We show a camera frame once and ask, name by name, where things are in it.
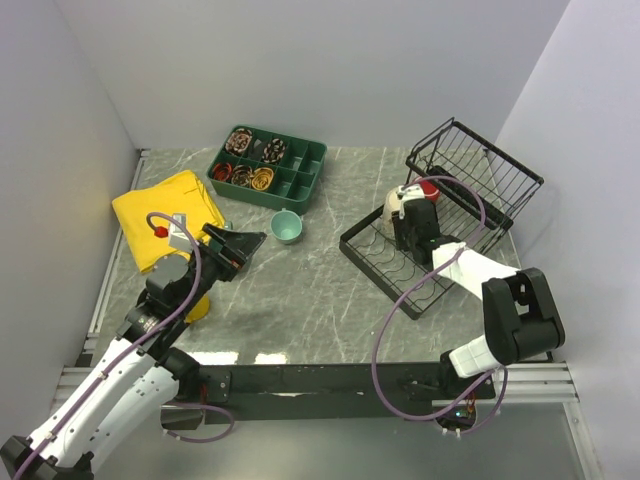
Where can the yellow cup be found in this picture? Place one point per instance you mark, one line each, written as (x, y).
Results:
(199, 311)

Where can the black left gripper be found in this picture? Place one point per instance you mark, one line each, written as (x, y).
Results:
(240, 247)

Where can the yellow folded cloth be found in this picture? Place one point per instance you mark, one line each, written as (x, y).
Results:
(141, 212)

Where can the black white rolled tie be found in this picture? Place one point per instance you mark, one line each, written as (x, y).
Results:
(274, 151)

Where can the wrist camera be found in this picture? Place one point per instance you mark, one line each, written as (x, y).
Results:
(410, 192)
(174, 233)

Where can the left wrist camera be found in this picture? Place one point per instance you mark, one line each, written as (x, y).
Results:
(174, 233)

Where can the mint green teacup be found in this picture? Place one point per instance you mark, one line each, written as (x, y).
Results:
(286, 226)

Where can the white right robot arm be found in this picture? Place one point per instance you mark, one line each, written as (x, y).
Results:
(520, 317)

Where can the yellow gold rolled tie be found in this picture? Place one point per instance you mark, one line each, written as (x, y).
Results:
(262, 178)

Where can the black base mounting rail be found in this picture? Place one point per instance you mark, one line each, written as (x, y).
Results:
(414, 391)

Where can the green divided organizer tray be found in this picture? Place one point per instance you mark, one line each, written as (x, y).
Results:
(296, 175)

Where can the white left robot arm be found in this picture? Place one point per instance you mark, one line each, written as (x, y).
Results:
(140, 371)

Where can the red enamel mug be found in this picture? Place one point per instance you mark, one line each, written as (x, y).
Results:
(430, 190)

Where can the brown speckled rolled tie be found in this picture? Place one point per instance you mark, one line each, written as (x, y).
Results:
(242, 176)

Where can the cream floral mug green inside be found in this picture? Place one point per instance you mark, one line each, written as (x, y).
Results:
(393, 205)

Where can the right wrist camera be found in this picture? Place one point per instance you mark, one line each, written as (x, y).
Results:
(410, 192)

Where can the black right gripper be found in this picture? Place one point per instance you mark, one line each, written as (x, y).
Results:
(399, 222)

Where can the black wire dish rack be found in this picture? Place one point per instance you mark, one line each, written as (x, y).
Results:
(482, 191)

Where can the orange black rolled tie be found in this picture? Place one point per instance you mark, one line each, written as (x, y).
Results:
(222, 172)

